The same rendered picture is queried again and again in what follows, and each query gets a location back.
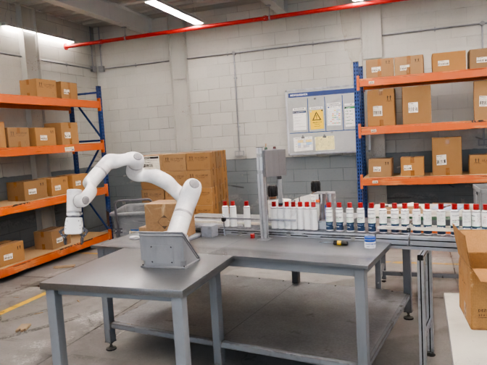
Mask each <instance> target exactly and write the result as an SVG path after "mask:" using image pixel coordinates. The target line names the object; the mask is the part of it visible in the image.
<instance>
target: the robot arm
mask: <svg viewBox="0 0 487 365"><path fill-rule="evenodd" d="M143 165H144V157H143V155H142V154H140V153H138V152H135V151H131V152H128V153H126V154H107V155H105V156H104V157H102V159H101V160H100V161H99V162H98V163H97V164H96V166H95V167H94V168H93V169H92V170H91V171H90V172H89V173H88V174H87V176H86V177H85V178H84V180H83V187H84V188H85V189H84V191H83V192H82V190H81V189H68V190H67V216H68V217H66V220H65V225H64V228H63V229H61V230H60V231H59V233H60V235H61V236H62V237H63V238H64V244H65V245H67V236H68V235H76V234H79V235H80V236H81V238H80V244H81V245H82V244H83V243H84V237H85V236H86V235H87V233H88V231H89V230H87V229H86V228H84V227H83V218H82V217H80V216H81V214H83V213H82V207H85V206H87V205H89V204H90V202H92V200H93V199H94V198H95V196H96V194H97V188H96V187H97V185H98V184H99V183H100V182H101V181H102V180H103V179H104V178H105V177H106V176H107V174H108V173H109V172H110V171H111V170H112V169H117V168H119V167H123V166H127V167H126V175H127V176H128V178H130V179H131V180H133V181H136V182H147V183H152V184H154V185H156V186H158V187H160V188H162V189H164V190H166V191H167V192H168V193H169V194H170V195H171V196H172V197H173V198H174V199H175V200H176V201H177V203H176V206H175V210H174V212H173V215H172V218H171V220H170V224H169V227H168V229H167V231H165V232H183V233H184V235H185V236H186V237H187V239H188V235H187V232H188V228H189V225H190V223H191V219H192V216H193V212H194V210H195V208H196V205H197V202H198V200H199V196H200V194H201V183H200V182H199V181H198V180H197V179H194V178H191V179H188V180H186V181H185V183H184V184H183V187H182V186H180V185H179V184H178V183H177V182H176V181H175V179H174V178H173V177H171V176H170V175H169V174H167V173H165V172H163V171H161V170H159V169H144V168H143ZM84 230H85V231H86V232H85V233H84V234H83V231H84ZM62 231H64V234H63V233H62ZM188 241H189V240H188ZM189 242H190V241H189Z"/></svg>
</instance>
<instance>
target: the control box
mask: <svg viewBox="0 0 487 365"><path fill-rule="evenodd" d="M262 163H263V177H275V176H283V175H286V150H285V149H271V150H264V151H262Z"/></svg>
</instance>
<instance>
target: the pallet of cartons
mask: <svg viewBox="0 0 487 365"><path fill-rule="evenodd" d="M143 157H144V165H143V168H144V169H159V170H161V171H163V172H165V173H167V174H169V175H170V176H171V177H173V178H174V179H175V181H176V182H177V183H178V184H179V185H180V186H182V187H183V184H184V183H185V181H186V180H188V179H191V178H194V179H197V180H198V181H199V182H200V183H201V194H200V196H199V200H198V202H197V205H196V208H195V210H194V214H199V213H208V214H222V206H223V204H222V202H223V201H227V206H228V211H229V200H228V177H227V166H226V155H225V150H216V151H189V152H179V153H169V154H149V155H143ZM141 187H142V189H143V190H141V197H142V198H150V199H151V200H152V201H157V200H175V199H174V198H173V197H172V196H171V195H170V194H169V193H168V192H167V191H166V190H164V189H162V188H160V187H158V186H156V185H154V184H152V183H150V182H141ZM229 213H230V212H229Z"/></svg>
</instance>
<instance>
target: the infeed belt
mask: <svg viewBox="0 0 487 365"><path fill-rule="evenodd" d="M225 228H236V229H254V230H260V227H250V228H245V227H244V226H237V227H231V226H229V227H225ZM268 229H269V230H274V229H272V228H271V227H268ZM275 230H279V229H275ZM283 230H285V229H283ZM287 231H305V232H328V231H326V230H317V231H311V230H287ZM332 232H336V230H333V231H332ZM339 233H356V234H373V235H376V234H377V233H378V232H376V233H369V232H368V231H365V232H357V231H354V232H347V230H344V231H343V232H339Z"/></svg>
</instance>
